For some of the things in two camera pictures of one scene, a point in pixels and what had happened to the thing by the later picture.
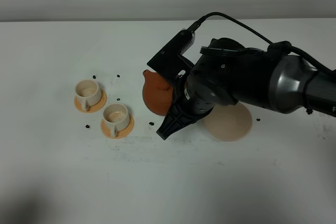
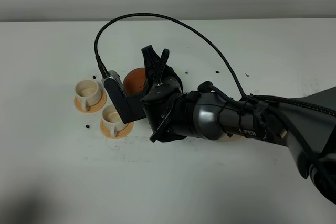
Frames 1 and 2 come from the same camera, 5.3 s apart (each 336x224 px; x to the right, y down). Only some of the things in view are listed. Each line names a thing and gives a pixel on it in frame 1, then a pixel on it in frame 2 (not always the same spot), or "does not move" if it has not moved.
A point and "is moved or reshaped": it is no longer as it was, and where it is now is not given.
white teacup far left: (88, 93) does not move
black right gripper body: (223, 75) to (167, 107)
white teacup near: (116, 117) does not move
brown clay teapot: (157, 93) is moved or reshaped
